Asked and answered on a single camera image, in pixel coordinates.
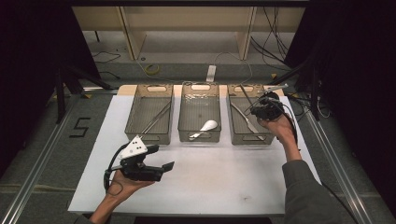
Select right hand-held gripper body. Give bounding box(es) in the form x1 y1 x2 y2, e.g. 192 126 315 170
250 83 290 122

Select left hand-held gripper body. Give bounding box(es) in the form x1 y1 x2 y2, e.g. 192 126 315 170
117 133 165 183

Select metal chopstick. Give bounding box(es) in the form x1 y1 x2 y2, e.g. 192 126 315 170
136 102 173 142
134 105 173 145

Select grey translucent plastic bin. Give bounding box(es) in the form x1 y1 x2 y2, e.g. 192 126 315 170
124 83 175 146
226 83 278 146
177 81 222 144

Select person's left hand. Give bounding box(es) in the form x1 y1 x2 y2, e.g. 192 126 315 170
105 169 156 201

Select person's right hand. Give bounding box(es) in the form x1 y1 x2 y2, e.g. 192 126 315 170
257 112 297 147

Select white table mat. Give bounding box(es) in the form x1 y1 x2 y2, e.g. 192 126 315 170
67 94 334 217

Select black metal stand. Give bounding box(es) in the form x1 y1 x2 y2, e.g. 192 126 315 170
270 59 321 121
54 64 113 125

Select white power strip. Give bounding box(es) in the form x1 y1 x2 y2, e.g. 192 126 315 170
205 64 217 83

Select yellow tape roll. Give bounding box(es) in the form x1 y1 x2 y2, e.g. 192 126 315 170
145 63 161 77

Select black curtain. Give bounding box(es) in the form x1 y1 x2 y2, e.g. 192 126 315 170
0 0 101 175
286 0 396 216

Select beige wooden shelf unit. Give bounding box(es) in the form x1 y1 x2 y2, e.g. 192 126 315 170
72 6 306 62

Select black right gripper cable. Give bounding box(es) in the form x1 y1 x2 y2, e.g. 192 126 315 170
246 92 301 151

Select black cables beside table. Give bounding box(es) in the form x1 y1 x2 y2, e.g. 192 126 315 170
288 92 331 120

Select white floor cable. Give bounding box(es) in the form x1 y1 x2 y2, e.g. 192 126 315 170
214 50 254 86

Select bundle of black cables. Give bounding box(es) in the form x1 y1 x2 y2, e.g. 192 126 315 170
250 7 290 71

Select aluminium floor rail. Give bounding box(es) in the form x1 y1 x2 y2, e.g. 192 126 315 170
303 108 375 224
0 92 82 224

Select black floor cable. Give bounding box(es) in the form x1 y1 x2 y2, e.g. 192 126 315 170
92 50 121 64

